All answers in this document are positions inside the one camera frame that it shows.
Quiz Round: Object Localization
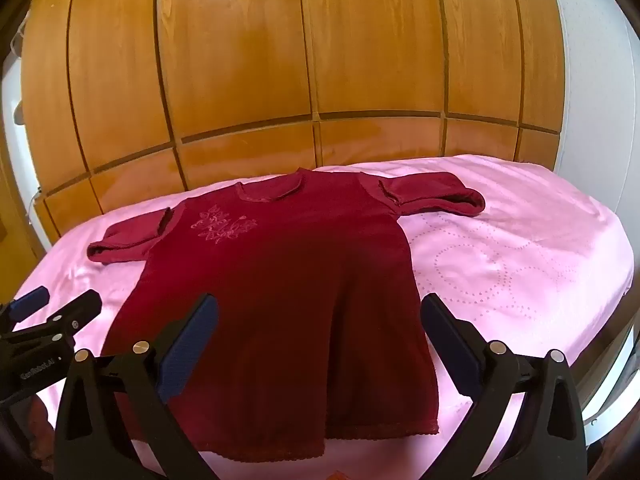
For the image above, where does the person's left forearm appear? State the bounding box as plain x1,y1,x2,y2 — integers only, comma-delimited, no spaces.
15,395,57,456

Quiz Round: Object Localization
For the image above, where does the white bed base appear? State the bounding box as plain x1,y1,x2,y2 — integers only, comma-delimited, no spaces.
579,320,640,443

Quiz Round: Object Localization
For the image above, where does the wooden wardrobe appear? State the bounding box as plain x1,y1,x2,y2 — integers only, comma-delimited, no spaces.
20,0,567,239

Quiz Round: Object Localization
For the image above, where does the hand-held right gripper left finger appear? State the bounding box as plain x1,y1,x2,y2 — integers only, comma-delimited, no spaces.
54,293,221,480

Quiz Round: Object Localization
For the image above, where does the dark red child's dress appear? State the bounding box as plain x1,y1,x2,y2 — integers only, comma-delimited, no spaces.
87,169,487,461

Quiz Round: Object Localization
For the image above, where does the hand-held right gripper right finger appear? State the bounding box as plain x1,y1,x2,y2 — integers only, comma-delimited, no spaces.
420,292,587,480

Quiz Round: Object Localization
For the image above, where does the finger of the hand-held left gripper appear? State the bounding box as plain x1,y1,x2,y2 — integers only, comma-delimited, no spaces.
14,290,104,347
0,286,50,335

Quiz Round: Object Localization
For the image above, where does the pink bed sheet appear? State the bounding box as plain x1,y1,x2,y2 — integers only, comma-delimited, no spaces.
10,154,636,480

